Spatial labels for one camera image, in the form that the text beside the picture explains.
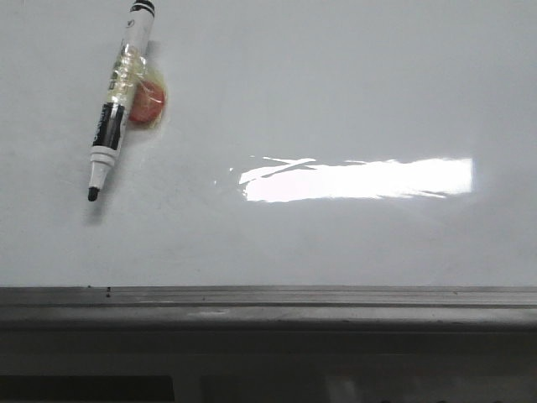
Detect white black dry-erase marker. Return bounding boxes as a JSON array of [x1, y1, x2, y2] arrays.
[[87, 1, 155, 202]]

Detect white whiteboard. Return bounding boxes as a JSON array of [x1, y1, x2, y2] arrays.
[[1, 1, 536, 286]]

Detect red round magnet with tape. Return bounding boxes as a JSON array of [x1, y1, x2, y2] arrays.
[[128, 69, 168, 128]]

